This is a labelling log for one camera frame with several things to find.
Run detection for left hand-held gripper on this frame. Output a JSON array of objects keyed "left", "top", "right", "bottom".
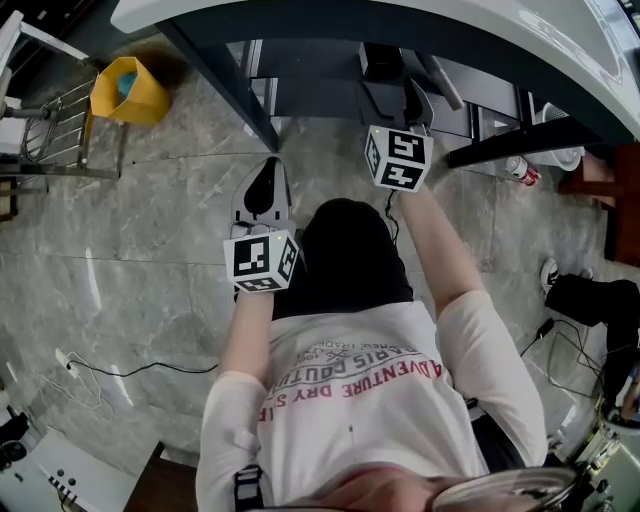
[{"left": 222, "top": 156, "right": 301, "bottom": 295}]

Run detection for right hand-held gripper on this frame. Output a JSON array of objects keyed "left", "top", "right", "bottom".
[{"left": 364, "top": 77, "right": 435, "bottom": 194}]

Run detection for person's right forearm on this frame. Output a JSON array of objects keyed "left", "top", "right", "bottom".
[{"left": 398, "top": 187, "right": 487, "bottom": 319}]

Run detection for person's left forearm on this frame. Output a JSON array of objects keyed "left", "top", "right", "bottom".
[{"left": 218, "top": 289, "right": 276, "bottom": 387}]

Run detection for white washbasin vanity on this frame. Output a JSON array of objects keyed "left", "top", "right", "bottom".
[{"left": 109, "top": 0, "right": 640, "bottom": 144}]

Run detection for grey drain pipe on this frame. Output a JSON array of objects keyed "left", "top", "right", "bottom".
[{"left": 422, "top": 52, "right": 467, "bottom": 113}]

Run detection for person's black trousers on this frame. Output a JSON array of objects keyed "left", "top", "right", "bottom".
[{"left": 272, "top": 198, "right": 416, "bottom": 321}]

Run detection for plastic bottle red label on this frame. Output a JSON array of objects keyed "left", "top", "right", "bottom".
[{"left": 504, "top": 155, "right": 543, "bottom": 188}]

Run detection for white mesh waste basket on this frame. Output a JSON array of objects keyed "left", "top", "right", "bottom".
[{"left": 519, "top": 102, "right": 587, "bottom": 172}]

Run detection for yellow waste bin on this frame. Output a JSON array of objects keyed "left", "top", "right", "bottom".
[{"left": 89, "top": 56, "right": 173, "bottom": 127}]

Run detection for metal stand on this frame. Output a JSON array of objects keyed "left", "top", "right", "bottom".
[{"left": 0, "top": 9, "right": 127, "bottom": 182}]

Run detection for reddish wooden cabinet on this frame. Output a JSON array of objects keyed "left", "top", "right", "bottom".
[{"left": 557, "top": 144, "right": 640, "bottom": 267}]

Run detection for person's white printed shirt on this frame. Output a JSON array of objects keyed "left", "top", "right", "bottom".
[{"left": 195, "top": 289, "right": 549, "bottom": 512}]

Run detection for white power strip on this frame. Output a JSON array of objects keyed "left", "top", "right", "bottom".
[{"left": 54, "top": 348, "right": 82, "bottom": 379}]

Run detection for dark brown cabinet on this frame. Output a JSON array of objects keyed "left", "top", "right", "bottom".
[{"left": 124, "top": 442, "right": 202, "bottom": 512}]

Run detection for person's face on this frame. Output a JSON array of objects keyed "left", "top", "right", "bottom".
[{"left": 309, "top": 467, "right": 452, "bottom": 512}]

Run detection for white appliance with black controls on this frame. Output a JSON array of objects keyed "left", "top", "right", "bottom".
[{"left": 29, "top": 429, "right": 142, "bottom": 512}]

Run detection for black cable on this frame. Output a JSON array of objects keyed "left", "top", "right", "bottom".
[{"left": 74, "top": 359, "right": 220, "bottom": 379}]

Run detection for white cable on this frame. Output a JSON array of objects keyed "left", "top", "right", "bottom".
[{"left": 39, "top": 352, "right": 117, "bottom": 422}]

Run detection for black shoulder strap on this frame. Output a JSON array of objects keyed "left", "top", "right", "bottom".
[
  {"left": 233, "top": 464, "right": 264, "bottom": 512},
  {"left": 467, "top": 399, "right": 527, "bottom": 472}
]

